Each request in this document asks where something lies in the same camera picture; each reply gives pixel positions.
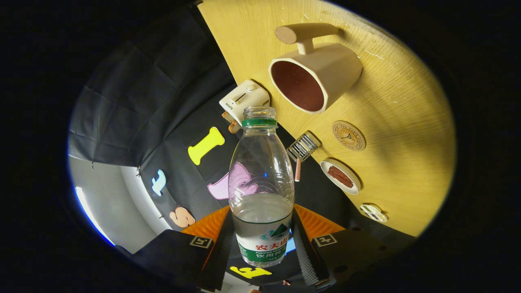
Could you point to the white round plate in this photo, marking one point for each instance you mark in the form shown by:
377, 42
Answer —
355, 188

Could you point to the white toaster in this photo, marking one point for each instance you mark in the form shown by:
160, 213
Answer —
244, 97

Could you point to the white divided condiment dish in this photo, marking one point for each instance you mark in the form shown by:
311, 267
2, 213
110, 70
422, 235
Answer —
373, 213

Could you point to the black backdrop cloth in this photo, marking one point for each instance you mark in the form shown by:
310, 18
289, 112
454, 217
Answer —
163, 81

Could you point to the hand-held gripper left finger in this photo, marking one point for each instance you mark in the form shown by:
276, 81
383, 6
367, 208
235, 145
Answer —
215, 260

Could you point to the wooden table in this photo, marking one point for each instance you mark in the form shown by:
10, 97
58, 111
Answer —
407, 154

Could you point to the red meat slice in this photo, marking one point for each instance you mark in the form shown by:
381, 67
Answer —
338, 179
344, 175

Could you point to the clear plastic juice bottle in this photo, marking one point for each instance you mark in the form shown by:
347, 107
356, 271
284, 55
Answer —
260, 228

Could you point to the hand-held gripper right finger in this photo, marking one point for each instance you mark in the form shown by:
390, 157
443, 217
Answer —
309, 260

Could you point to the round cork coaster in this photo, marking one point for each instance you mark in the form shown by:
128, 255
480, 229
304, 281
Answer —
349, 136

